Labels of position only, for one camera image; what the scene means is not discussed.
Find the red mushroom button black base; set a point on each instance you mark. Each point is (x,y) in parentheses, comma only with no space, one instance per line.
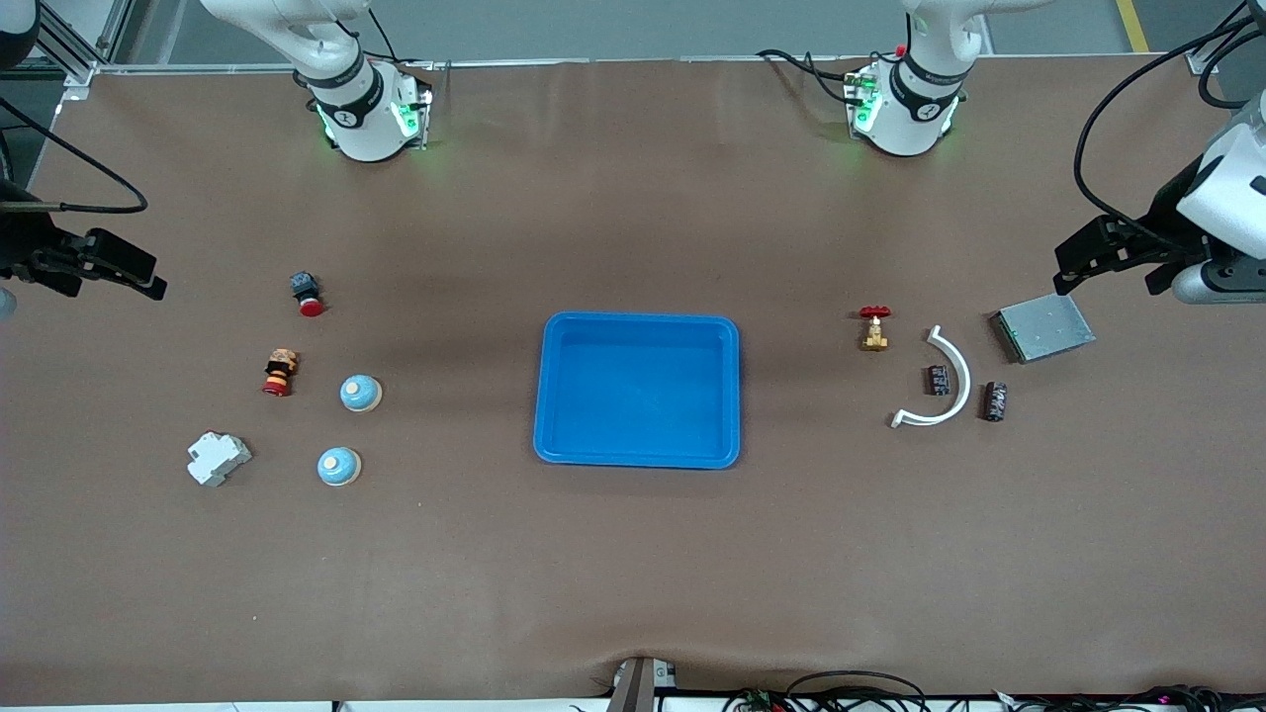
(309,302)

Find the dark brown electrolytic capacitor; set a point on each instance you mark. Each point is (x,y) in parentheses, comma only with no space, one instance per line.
(938,380)
(995,401)

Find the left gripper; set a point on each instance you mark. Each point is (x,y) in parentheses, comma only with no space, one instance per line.
(1165,220)

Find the white circuit breaker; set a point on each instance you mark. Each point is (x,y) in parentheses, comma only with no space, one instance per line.
(218,460)

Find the white curved pipe clamp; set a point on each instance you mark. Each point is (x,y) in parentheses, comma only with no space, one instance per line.
(964,384)

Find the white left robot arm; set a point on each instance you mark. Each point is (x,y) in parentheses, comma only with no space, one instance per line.
(905,119)

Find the blue call bell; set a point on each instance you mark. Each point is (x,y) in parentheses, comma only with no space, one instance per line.
(338,467)
(360,394)

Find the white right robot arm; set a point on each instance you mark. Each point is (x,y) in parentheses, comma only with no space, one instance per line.
(366,119)

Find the aluminium frame profile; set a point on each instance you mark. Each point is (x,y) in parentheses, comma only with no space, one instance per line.
(1202,61)
(69,44)

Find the silver metal box module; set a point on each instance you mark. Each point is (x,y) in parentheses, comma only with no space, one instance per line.
(1043,328)

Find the red yellow black push button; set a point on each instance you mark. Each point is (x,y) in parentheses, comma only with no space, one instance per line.
(280,374)

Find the blue plastic tray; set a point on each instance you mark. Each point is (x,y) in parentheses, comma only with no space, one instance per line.
(638,396)

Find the metal camera pole bracket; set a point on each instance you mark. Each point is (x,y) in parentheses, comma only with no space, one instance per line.
(638,687)

